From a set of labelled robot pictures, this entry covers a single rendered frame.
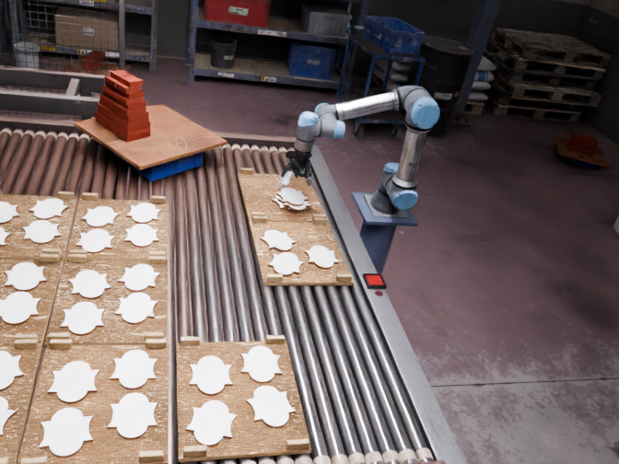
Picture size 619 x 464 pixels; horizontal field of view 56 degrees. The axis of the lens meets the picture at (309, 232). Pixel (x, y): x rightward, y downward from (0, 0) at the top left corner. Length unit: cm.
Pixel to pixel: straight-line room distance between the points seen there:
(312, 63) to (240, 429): 550
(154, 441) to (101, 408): 18
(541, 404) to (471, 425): 49
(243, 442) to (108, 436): 35
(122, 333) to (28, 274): 42
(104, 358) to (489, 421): 209
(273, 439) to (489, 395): 193
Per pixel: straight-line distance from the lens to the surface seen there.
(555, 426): 345
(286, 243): 232
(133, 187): 265
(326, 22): 666
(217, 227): 241
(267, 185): 273
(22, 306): 201
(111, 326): 192
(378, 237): 289
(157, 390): 174
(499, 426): 327
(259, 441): 165
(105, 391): 175
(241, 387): 176
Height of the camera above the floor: 225
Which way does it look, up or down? 33 degrees down
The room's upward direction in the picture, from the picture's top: 12 degrees clockwise
